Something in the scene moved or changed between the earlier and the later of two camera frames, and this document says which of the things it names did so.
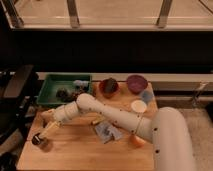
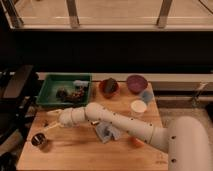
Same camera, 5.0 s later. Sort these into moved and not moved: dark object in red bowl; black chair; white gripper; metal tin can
Moved: white gripper
Not moved: black chair; dark object in red bowl; metal tin can
